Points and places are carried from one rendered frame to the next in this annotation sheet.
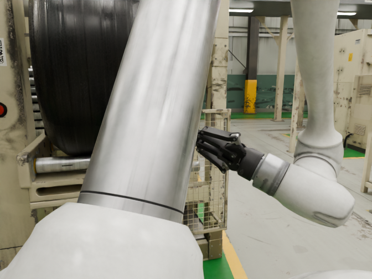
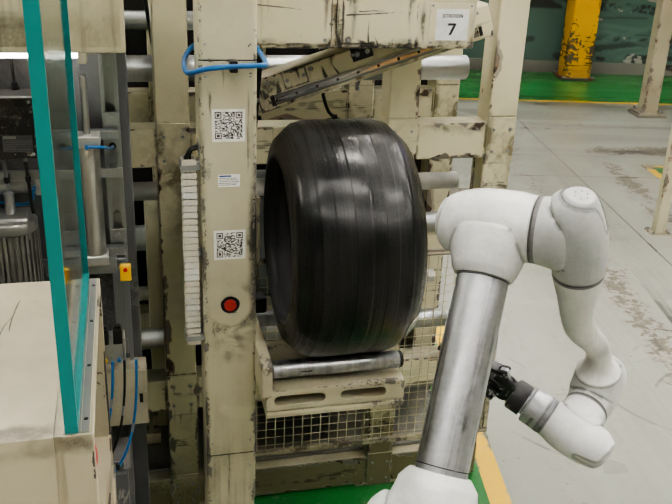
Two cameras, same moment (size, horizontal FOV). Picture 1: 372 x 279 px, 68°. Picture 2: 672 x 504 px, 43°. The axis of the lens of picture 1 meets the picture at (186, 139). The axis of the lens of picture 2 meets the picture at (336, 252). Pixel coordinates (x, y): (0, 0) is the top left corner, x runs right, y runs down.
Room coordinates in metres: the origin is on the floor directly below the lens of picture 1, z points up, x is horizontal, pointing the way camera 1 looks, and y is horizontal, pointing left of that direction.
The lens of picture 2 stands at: (-1.06, 0.22, 1.99)
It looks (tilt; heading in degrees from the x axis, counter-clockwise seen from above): 23 degrees down; 2
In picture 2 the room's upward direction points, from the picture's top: 2 degrees clockwise
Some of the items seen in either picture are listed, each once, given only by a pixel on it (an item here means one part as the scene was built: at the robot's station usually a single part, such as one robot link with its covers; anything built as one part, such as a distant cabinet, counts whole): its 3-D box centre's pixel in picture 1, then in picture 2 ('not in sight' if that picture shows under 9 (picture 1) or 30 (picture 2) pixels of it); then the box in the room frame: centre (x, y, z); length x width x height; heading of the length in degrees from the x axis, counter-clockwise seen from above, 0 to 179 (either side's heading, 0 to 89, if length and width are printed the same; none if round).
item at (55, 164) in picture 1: (96, 161); (335, 364); (0.81, 0.28, 0.90); 0.35 x 0.05 x 0.05; 107
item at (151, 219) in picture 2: not in sight; (158, 310); (1.62, 0.95, 0.61); 0.33 x 0.06 x 0.86; 17
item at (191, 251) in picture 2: not in sight; (192, 252); (0.80, 0.63, 1.19); 0.05 x 0.04 x 0.48; 17
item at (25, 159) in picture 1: (40, 154); (256, 343); (0.89, 0.49, 0.90); 0.40 x 0.03 x 0.10; 17
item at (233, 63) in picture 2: not in sight; (224, 57); (0.85, 0.56, 1.65); 0.19 x 0.19 x 0.06; 17
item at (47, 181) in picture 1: (96, 181); (332, 386); (0.81, 0.28, 0.84); 0.36 x 0.09 x 0.06; 107
